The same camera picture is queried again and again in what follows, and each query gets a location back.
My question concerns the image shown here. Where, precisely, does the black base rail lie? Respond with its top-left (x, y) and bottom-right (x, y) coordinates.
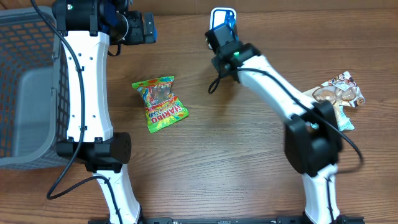
top-left (87, 215), bottom-right (365, 224)

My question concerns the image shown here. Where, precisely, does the blue Oreo cookie packet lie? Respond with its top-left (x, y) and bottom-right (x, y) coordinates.
top-left (214, 9), bottom-right (236, 35)

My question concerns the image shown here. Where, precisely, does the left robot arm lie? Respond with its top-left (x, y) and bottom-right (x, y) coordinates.
top-left (52, 0), bottom-right (157, 223)

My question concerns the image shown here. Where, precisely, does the light teal snack packet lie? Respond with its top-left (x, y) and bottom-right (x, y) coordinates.
top-left (335, 106), bottom-right (354, 131)

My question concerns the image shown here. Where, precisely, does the green Haribo gummy bag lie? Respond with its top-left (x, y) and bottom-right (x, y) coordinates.
top-left (132, 76), bottom-right (189, 133)

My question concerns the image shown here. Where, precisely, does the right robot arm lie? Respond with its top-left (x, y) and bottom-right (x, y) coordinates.
top-left (205, 24), bottom-right (343, 223)

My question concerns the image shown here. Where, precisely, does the grey plastic shopping basket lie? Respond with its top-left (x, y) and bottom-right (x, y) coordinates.
top-left (1, 8), bottom-right (70, 170)

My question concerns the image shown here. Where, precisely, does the beige brown cookie bag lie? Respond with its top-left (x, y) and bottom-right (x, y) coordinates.
top-left (303, 72), bottom-right (365, 115)

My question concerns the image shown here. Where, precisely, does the white barcode scanner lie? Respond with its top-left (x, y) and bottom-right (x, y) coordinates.
top-left (208, 7), bottom-right (237, 50)

